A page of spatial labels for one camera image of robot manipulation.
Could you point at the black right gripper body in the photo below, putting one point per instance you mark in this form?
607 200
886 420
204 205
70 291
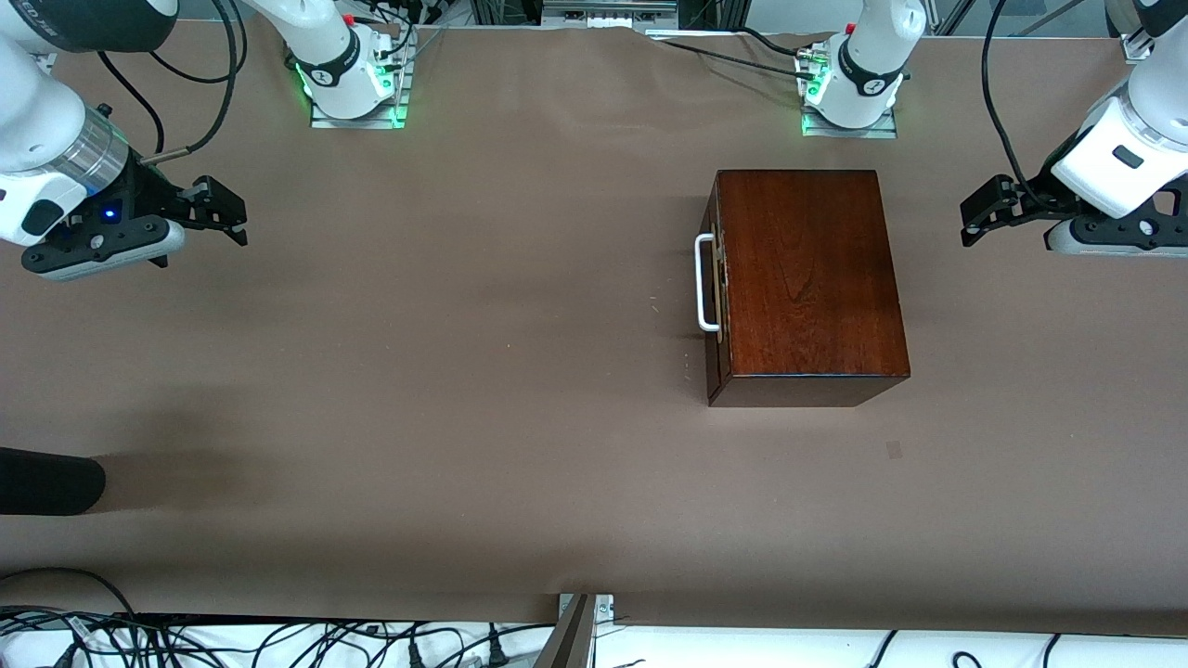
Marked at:
153 195

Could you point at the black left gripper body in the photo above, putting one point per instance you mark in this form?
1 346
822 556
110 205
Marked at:
1038 201

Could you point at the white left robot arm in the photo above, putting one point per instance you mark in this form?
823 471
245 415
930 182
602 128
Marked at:
868 56

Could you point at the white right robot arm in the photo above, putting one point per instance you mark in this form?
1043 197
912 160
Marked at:
28 102

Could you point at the dark wooden cabinet box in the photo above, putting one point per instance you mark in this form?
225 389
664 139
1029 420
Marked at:
817 278

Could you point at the black rounded object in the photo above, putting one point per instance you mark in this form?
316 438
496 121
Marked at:
46 482

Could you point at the brown table cover sheet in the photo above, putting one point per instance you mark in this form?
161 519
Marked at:
464 417

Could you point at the white lower board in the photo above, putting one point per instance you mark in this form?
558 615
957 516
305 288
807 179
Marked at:
742 649

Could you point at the grey metal beam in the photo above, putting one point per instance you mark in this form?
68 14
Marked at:
568 645

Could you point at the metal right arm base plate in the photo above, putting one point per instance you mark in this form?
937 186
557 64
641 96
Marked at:
357 122

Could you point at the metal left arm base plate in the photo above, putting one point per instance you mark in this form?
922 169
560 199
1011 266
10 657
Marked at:
849 133

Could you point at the aluminium frame profile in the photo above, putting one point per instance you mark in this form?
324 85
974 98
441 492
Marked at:
1134 48

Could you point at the silver corner bracket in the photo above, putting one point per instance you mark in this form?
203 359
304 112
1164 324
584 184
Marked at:
605 608

